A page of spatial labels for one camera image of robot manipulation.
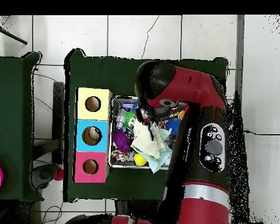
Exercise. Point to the silver mesh bin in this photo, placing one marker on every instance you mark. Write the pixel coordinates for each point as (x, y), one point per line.
(121, 166)

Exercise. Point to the tall black object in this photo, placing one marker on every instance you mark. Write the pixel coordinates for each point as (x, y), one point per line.
(58, 116)

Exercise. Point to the colourful patterned fabric toy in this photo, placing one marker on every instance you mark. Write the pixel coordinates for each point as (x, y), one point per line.
(119, 155)

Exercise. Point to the small red ball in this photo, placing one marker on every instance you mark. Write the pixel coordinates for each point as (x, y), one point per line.
(59, 174)

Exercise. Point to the mint green knitted cloth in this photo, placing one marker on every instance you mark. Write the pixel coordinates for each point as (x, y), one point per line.
(156, 163)

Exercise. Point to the green spiky toy with eyes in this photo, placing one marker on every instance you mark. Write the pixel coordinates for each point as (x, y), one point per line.
(130, 116)

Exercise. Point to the purple spiky ball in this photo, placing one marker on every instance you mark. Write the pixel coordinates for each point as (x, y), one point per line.
(120, 140)

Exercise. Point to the cream knitted cloth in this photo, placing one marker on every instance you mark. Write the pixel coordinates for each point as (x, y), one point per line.
(144, 144)

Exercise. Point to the blue spiky ball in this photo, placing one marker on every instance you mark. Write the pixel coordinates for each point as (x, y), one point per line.
(173, 124)

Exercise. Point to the dark grey rounded object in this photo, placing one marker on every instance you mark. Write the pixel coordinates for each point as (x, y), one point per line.
(44, 175)

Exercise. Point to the dark green tablecloth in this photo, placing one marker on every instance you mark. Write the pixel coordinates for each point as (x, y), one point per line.
(11, 93)
(95, 77)

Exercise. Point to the yellow ball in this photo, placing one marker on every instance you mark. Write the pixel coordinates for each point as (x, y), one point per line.
(140, 159)

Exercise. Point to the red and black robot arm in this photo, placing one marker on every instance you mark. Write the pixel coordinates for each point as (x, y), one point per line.
(196, 86)

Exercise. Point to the wooden three-hole box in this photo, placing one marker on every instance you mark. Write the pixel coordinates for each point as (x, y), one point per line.
(80, 140)

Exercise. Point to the black rod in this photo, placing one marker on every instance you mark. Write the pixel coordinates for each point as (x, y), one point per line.
(11, 35)

